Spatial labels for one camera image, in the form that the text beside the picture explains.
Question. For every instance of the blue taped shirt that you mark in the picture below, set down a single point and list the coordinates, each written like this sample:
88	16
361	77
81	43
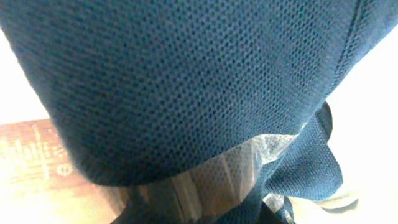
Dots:
196	111

